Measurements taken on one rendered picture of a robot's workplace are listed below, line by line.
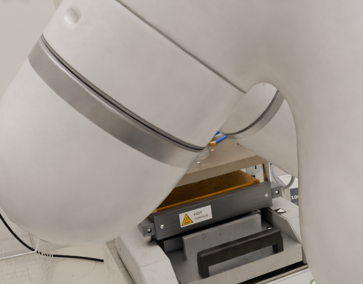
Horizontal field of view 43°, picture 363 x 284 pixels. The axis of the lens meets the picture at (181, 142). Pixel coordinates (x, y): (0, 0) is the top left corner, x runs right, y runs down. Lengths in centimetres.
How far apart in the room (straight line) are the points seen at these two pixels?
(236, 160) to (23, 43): 75
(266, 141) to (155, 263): 39
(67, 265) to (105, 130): 119
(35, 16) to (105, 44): 117
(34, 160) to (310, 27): 13
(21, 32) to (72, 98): 117
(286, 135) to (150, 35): 27
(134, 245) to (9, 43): 75
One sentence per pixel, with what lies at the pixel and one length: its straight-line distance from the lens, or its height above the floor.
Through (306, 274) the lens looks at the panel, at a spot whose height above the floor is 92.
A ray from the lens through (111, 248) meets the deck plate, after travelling 100.
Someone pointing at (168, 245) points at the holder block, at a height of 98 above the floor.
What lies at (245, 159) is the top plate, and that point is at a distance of 85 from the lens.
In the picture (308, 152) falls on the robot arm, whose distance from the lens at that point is 20.
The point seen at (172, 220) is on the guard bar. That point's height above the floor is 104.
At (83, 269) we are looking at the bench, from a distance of 134.
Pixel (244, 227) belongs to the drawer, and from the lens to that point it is 85.
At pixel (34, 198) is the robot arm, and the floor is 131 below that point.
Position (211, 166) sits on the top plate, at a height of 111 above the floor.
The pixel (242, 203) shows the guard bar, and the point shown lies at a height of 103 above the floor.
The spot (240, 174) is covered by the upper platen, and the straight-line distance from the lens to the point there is 92.
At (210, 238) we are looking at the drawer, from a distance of 82.
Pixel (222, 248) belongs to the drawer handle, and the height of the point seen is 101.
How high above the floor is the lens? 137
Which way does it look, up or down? 15 degrees down
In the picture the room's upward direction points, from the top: 8 degrees counter-clockwise
